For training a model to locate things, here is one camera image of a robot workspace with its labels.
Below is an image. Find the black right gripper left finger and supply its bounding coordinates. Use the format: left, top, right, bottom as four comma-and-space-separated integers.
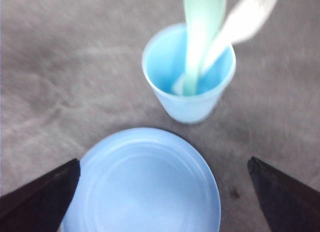
0, 158, 81, 232

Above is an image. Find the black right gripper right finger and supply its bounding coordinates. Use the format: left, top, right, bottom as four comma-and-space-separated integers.
247, 156, 320, 232

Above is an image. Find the light blue plastic cup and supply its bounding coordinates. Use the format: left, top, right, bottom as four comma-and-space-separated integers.
141, 23, 236, 124

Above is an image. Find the white plastic fork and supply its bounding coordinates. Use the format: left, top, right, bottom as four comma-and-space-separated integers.
172, 0, 282, 95

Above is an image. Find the mint green plastic spoon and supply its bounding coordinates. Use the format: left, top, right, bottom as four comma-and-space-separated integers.
182, 0, 227, 96

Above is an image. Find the blue plastic plate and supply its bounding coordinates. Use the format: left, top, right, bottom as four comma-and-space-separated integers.
61, 128, 222, 232

